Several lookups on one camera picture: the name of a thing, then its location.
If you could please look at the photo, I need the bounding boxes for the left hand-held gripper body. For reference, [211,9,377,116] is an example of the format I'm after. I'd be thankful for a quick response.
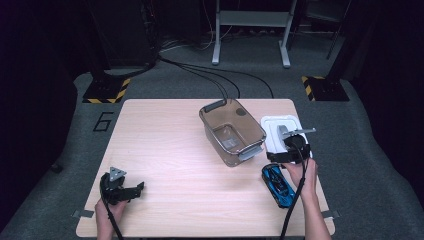
[99,166,135,206]

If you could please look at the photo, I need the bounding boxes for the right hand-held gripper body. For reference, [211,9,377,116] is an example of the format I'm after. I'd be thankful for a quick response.
[282,127,317,160]

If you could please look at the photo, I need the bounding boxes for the white lid with grey handle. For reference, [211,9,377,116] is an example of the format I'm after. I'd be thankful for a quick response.
[260,114,314,164]

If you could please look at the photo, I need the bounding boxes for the blue toy car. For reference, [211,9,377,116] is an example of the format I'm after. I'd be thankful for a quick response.
[261,162,297,210]

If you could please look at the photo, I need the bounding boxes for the clear storage box grey latches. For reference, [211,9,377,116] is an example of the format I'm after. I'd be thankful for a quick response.
[198,97,268,168]

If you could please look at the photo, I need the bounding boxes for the person's left hand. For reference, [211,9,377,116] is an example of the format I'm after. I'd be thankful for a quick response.
[94,197,130,232]

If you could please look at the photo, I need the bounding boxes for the person's right hand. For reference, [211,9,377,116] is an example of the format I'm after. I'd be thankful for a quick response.
[282,157,318,202]

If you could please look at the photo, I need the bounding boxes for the black stand with striped base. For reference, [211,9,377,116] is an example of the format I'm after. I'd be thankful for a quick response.
[82,0,132,105]
[301,0,368,103]

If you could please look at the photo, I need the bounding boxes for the black equipment cabinet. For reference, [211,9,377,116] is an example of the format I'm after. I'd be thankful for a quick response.
[88,0,159,69]

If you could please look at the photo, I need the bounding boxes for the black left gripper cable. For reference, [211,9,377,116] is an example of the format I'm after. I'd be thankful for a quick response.
[99,173,125,240]

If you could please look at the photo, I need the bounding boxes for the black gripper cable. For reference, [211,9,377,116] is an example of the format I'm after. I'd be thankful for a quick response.
[99,173,125,240]
[279,141,308,240]

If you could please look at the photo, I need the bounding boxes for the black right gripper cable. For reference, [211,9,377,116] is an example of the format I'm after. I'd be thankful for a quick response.
[279,141,308,240]

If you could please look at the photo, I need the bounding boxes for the black floor cable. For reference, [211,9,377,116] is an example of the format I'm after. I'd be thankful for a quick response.
[159,55,275,100]
[171,60,230,100]
[179,63,242,100]

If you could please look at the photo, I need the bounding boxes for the bundle of light cables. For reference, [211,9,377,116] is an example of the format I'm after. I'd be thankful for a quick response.
[159,28,235,54]

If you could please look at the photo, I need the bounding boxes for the white metal desk frame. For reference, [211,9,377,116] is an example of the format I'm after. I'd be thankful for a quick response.
[211,0,298,70]

